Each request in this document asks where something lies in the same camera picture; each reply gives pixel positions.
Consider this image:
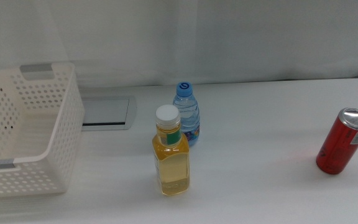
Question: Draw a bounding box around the white perforated plastic basket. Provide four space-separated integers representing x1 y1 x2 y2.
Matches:
0 62 86 198

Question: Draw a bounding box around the silver table cable hatch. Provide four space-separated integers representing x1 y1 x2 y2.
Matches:
81 95 138 131

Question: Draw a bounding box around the clear water bottle blue cap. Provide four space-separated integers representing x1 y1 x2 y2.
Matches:
172 81 201 147

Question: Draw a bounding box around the yellow tea bottle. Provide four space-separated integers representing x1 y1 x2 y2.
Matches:
152 104 190 197

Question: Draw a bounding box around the red soda can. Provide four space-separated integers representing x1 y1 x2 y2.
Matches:
315 107 358 175

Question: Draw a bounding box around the white backdrop curtain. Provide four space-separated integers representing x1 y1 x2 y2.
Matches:
0 0 358 88

